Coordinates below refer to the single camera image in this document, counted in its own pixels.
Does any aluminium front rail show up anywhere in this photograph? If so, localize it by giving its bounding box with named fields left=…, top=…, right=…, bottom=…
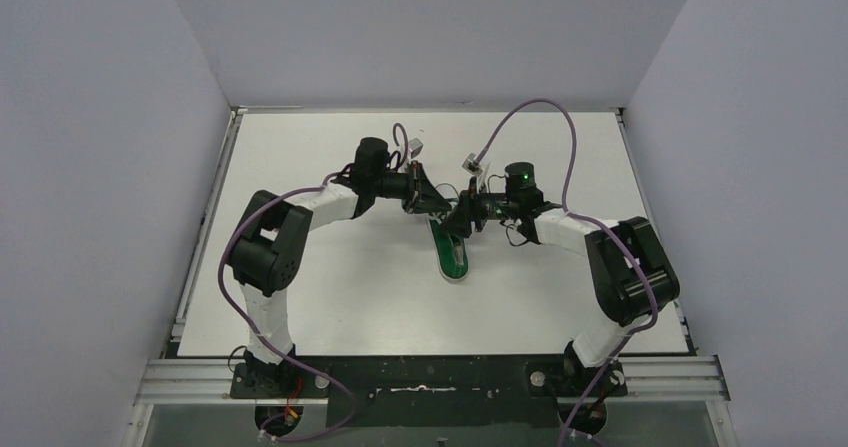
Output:
left=134, top=356, right=730, bottom=405

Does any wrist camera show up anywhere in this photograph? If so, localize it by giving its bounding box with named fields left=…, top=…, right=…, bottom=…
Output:
left=462, top=153, right=490, bottom=179
left=407, top=138, right=423, bottom=158

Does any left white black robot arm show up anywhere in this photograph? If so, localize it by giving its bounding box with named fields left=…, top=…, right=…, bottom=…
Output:
left=219, top=137, right=452, bottom=396

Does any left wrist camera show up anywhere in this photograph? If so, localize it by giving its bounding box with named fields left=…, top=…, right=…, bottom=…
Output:
left=407, top=138, right=423, bottom=158

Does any white shoelace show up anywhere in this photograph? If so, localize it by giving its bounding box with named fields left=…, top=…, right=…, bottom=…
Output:
left=430, top=208, right=460, bottom=229

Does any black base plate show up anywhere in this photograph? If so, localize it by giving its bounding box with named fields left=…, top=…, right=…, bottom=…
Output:
left=229, top=353, right=628, bottom=428

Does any green canvas sneaker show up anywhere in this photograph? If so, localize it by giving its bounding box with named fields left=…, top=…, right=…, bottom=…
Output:
left=427, top=215, right=469, bottom=283

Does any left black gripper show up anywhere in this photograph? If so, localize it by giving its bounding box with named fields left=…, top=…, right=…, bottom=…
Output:
left=371, top=160, right=451, bottom=215

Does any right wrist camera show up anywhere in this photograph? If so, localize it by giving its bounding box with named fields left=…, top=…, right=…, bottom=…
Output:
left=462, top=153, right=490, bottom=179

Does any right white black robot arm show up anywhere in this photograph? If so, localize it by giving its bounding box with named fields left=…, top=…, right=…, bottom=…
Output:
left=440, top=160, right=680, bottom=394

